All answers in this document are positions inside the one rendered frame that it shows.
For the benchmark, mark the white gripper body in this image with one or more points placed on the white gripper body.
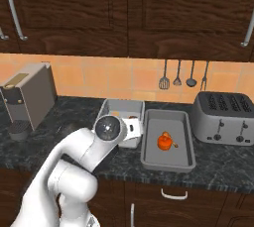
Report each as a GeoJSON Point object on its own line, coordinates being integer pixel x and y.
{"type": "Point", "coordinates": [138, 128]}

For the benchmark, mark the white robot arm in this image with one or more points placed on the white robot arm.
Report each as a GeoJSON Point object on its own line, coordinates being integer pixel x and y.
{"type": "Point", "coordinates": [76, 158]}

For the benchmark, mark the brown chicken drumstick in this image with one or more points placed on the brown chicken drumstick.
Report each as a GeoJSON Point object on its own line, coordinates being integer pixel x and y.
{"type": "Point", "coordinates": [133, 117]}

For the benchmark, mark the grey tupperware container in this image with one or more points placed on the grey tupperware container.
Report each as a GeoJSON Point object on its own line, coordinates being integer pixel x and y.
{"type": "Point", "coordinates": [125, 107]}
{"type": "Point", "coordinates": [168, 158]}

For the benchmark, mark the orange squash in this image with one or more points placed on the orange squash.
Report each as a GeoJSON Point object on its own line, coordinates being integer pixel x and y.
{"type": "Point", "coordinates": [115, 113]}
{"type": "Point", "coordinates": [163, 141]}

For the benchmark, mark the dark slotted spatula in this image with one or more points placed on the dark slotted spatula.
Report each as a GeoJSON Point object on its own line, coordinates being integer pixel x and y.
{"type": "Point", "coordinates": [164, 83]}

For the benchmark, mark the dark small hanging spatula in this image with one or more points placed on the dark small hanging spatula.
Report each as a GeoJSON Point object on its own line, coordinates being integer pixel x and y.
{"type": "Point", "coordinates": [177, 80]}

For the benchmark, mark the dark hanging ladle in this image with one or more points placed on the dark hanging ladle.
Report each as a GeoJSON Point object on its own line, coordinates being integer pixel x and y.
{"type": "Point", "coordinates": [191, 82]}

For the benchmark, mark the dark wood lower cupboard door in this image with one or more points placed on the dark wood lower cupboard door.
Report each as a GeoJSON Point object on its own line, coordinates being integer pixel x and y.
{"type": "Point", "coordinates": [239, 211]}
{"type": "Point", "coordinates": [11, 188]}
{"type": "Point", "coordinates": [178, 216]}
{"type": "Point", "coordinates": [109, 201]}

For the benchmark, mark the dark wood cupboard door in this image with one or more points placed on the dark wood cupboard door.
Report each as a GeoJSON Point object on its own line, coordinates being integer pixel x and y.
{"type": "Point", "coordinates": [109, 201]}
{"type": "Point", "coordinates": [178, 216]}
{"type": "Point", "coordinates": [239, 211]}
{"type": "Point", "coordinates": [11, 188]}
{"type": "Point", "coordinates": [72, 13]}
{"type": "Point", "coordinates": [191, 13]}

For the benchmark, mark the dark hanging meat fork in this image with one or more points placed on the dark hanging meat fork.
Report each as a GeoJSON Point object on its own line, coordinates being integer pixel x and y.
{"type": "Point", "coordinates": [204, 84]}

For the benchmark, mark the grey four-slot toaster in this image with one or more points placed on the grey four-slot toaster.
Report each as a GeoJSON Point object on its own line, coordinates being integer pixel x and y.
{"type": "Point", "coordinates": [225, 118]}

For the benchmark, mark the dark wood drawer front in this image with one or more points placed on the dark wood drawer front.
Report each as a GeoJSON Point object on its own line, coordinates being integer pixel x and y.
{"type": "Point", "coordinates": [205, 194]}

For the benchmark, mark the grey coffee machine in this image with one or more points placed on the grey coffee machine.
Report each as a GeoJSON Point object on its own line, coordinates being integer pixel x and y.
{"type": "Point", "coordinates": [33, 95]}

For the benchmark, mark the dark wood upper cupboard door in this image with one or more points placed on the dark wood upper cupboard door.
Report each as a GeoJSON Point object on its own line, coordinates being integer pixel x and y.
{"type": "Point", "coordinates": [72, 13]}
{"type": "Point", "coordinates": [191, 13]}

